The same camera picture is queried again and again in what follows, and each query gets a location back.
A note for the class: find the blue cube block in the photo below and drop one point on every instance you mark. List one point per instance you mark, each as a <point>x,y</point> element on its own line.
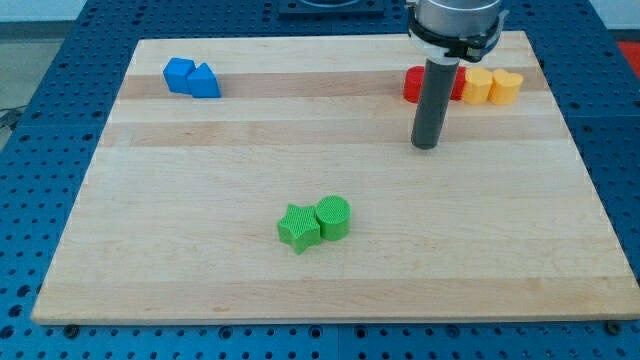
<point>176,74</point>

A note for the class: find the yellow pentagon block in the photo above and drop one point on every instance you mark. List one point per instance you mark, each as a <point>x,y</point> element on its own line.
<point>478,83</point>

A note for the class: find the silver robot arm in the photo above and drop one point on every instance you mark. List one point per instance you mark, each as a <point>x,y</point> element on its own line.
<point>450,31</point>

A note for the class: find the blue triangular block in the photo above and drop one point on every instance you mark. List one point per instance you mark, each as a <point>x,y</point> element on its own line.
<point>202,83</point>

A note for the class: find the red block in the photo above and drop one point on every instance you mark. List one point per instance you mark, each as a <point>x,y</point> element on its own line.
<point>414,79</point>

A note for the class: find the wooden board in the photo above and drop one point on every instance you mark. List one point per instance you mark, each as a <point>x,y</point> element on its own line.
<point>272,180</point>

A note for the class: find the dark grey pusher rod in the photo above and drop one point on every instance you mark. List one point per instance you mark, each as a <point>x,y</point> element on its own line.
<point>436,89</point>

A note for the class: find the green cylinder block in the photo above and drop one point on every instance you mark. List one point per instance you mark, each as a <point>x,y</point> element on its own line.
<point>333,214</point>

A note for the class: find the green star block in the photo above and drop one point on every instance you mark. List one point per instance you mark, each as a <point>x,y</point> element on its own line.
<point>299,228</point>

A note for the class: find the yellow heart block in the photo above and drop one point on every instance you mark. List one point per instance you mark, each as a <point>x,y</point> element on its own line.
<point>505,87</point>

